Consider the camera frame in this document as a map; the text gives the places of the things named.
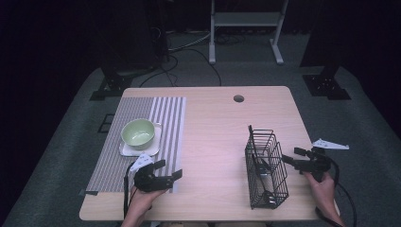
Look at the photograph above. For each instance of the person's left hand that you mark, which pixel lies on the person's left hand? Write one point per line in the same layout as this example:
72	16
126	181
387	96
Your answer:
143	201

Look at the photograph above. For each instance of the white metal stand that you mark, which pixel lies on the white metal stand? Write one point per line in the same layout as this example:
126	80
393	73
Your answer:
246	19

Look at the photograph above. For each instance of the person's right hand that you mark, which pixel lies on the person's right hand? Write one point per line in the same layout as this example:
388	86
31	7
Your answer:
323	192

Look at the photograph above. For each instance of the green bowl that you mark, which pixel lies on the green bowl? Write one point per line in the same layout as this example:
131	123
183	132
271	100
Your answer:
138	134

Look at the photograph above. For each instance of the grey striped placemat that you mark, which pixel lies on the grey striped placemat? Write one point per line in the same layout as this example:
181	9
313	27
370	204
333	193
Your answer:
165	113

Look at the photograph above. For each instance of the white square plate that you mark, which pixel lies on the white square plate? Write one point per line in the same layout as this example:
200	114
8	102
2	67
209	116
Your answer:
156	147

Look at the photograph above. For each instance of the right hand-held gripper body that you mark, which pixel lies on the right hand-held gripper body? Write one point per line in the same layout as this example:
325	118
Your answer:
317	164

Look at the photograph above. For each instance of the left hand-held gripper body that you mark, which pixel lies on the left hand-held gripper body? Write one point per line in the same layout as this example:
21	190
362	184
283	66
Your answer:
148	181

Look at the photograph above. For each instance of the black stand base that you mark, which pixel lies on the black stand base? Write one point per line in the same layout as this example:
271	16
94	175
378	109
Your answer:
326	85
112	83

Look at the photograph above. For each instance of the dark utensil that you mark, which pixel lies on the dark utensil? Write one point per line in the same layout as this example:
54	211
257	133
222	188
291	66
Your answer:
261	168

